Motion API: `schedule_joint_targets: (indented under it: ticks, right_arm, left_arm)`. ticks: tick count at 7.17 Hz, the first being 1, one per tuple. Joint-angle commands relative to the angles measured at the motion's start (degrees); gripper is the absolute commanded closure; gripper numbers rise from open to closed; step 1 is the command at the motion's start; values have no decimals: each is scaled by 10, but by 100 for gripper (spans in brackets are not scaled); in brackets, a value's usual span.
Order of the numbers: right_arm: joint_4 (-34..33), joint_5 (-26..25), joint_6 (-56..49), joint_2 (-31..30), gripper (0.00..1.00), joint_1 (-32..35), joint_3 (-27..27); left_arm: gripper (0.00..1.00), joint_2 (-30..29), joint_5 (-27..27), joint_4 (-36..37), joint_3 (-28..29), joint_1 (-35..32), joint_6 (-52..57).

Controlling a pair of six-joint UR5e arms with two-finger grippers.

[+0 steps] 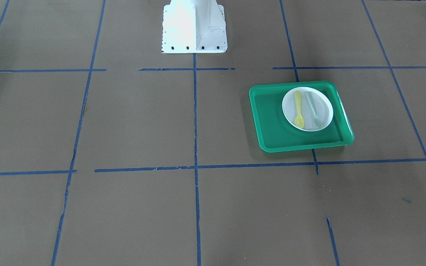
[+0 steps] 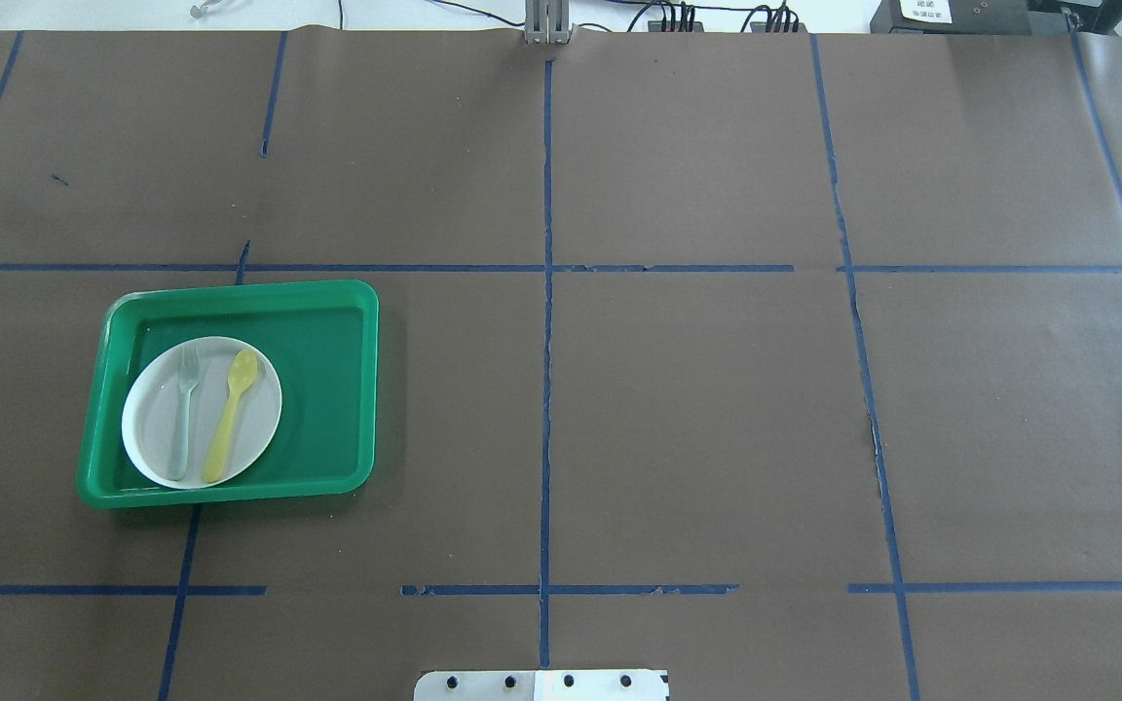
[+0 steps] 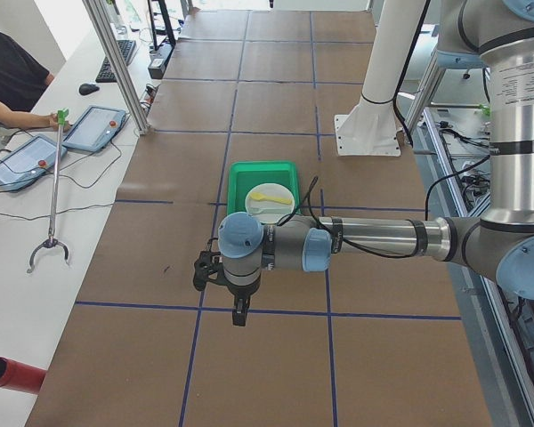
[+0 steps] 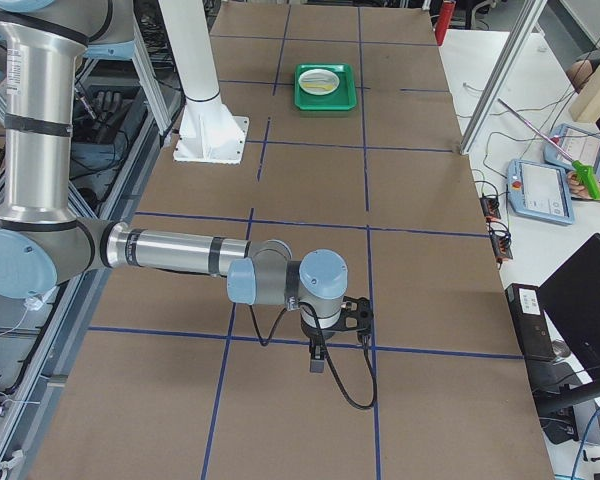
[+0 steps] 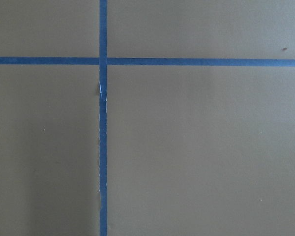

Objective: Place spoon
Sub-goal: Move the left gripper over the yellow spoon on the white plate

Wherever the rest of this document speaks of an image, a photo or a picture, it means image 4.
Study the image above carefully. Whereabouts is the far blue teach pendant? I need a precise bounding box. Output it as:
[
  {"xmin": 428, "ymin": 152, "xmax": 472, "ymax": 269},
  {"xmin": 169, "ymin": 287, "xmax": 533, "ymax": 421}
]
[{"xmin": 549, "ymin": 124, "xmax": 600, "ymax": 180}]

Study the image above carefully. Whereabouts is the green plastic tray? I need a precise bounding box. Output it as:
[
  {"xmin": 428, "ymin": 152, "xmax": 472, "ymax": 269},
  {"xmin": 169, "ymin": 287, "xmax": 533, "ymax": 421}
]
[{"xmin": 294, "ymin": 63, "xmax": 357, "ymax": 112}]

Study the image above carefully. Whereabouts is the green handled reacher stick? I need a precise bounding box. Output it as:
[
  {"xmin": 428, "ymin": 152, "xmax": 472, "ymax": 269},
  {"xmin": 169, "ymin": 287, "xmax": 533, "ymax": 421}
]
[{"xmin": 497, "ymin": 98, "xmax": 600, "ymax": 200}]

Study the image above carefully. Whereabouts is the blue network cable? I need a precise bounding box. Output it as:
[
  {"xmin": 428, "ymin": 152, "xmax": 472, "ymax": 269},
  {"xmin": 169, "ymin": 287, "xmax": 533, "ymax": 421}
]
[{"xmin": 569, "ymin": 399, "xmax": 600, "ymax": 480}]

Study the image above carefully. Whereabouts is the brown paper table cover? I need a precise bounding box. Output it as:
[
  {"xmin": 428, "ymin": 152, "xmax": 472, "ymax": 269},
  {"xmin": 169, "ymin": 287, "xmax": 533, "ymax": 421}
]
[{"xmin": 32, "ymin": 4, "xmax": 557, "ymax": 480}]

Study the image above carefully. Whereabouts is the grey plastic spoon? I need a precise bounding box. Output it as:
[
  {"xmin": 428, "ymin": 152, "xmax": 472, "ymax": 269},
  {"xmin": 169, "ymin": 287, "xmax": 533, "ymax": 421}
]
[{"xmin": 301, "ymin": 75, "xmax": 338, "ymax": 84}]

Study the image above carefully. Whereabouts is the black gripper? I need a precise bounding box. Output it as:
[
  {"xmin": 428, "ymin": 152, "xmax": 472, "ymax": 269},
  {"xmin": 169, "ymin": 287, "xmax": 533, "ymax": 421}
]
[{"xmin": 300, "ymin": 320, "xmax": 336, "ymax": 373}]

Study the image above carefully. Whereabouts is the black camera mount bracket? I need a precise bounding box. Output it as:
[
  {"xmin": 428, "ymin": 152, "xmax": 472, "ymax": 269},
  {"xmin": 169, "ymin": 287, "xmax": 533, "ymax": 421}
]
[{"xmin": 334, "ymin": 296, "xmax": 374, "ymax": 336}]

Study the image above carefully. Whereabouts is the black desktop computer box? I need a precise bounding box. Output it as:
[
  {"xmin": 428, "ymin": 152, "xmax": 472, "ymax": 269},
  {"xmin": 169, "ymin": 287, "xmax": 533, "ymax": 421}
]
[{"xmin": 505, "ymin": 283, "xmax": 571, "ymax": 363}]

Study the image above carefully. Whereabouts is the black monitor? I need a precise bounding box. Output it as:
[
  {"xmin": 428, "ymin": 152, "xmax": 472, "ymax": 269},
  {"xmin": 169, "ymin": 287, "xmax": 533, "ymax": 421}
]
[{"xmin": 539, "ymin": 233, "xmax": 600, "ymax": 378}]

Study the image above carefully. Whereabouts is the near blue teach pendant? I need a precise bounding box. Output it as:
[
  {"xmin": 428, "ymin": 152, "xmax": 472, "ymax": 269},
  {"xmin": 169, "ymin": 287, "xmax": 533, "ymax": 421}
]
[{"xmin": 507, "ymin": 159, "xmax": 575, "ymax": 225}]

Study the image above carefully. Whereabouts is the white pedestal column with base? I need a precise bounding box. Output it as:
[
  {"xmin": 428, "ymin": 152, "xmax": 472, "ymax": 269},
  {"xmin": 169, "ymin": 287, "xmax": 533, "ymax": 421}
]
[{"xmin": 159, "ymin": 0, "xmax": 249, "ymax": 165}]

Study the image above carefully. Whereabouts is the black orange electronics board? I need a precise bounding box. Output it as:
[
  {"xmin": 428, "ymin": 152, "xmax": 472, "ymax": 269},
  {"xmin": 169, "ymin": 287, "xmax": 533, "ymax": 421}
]
[{"xmin": 479, "ymin": 195, "xmax": 501, "ymax": 220}]

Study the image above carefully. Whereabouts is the yellow plastic spoon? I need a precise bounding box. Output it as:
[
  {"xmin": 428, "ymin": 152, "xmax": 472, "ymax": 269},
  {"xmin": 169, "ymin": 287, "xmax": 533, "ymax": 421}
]
[{"xmin": 300, "ymin": 82, "xmax": 339, "ymax": 96}]

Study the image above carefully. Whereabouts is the blue teach pendant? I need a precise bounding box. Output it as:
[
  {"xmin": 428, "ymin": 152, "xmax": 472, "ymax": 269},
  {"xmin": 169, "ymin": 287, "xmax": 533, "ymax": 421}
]
[
  {"xmin": 549, "ymin": 124, "xmax": 600, "ymax": 180},
  {"xmin": 507, "ymin": 159, "xmax": 575, "ymax": 225}
]

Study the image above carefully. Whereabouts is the white round plate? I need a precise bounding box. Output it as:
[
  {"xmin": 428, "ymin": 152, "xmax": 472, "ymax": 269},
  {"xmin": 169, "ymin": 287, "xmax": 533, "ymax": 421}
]
[{"xmin": 298, "ymin": 68, "xmax": 340, "ymax": 96}]

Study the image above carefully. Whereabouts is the red cylinder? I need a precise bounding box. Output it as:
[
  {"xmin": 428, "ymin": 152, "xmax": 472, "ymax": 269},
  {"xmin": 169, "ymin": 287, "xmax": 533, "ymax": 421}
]
[{"xmin": 434, "ymin": 0, "xmax": 456, "ymax": 46}]

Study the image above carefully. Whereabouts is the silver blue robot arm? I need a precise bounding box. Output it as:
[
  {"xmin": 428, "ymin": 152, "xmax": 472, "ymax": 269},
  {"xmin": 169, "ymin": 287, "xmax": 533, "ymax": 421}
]
[{"xmin": 0, "ymin": 1, "xmax": 348, "ymax": 372}]

